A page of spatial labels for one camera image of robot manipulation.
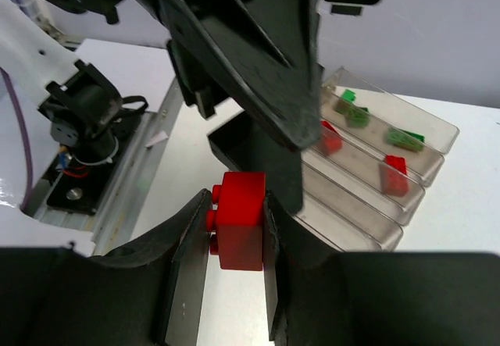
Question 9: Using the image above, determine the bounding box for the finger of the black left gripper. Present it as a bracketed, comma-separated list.
[166, 40, 304, 216]

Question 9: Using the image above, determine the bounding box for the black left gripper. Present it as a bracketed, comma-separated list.
[45, 0, 380, 151]

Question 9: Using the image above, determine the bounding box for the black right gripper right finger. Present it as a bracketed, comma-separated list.
[263, 194, 499, 345]

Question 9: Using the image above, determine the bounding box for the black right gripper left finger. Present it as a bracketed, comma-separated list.
[1, 189, 212, 345]

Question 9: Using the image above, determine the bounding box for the small red lego brick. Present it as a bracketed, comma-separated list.
[205, 172, 266, 271]

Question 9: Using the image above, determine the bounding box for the red lego piece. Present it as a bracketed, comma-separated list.
[315, 120, 343, 157]

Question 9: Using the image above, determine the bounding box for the green lego piece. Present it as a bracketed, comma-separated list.
[341, 88, 356, 103]

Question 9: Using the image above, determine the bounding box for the red rectangular lego brick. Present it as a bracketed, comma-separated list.
[379, 155, 409, 197]

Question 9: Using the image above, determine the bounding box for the long green lego brick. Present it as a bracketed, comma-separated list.
[384, 128, 425, 152]

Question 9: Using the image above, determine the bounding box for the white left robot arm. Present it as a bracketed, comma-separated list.
[1, 0, 380, 214]

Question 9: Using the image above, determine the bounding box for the clear compartment organizer tray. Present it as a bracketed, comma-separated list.
[296, 68, 459, 251]

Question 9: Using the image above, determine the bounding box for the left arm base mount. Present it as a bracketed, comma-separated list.
[33, 95, 173, 218]

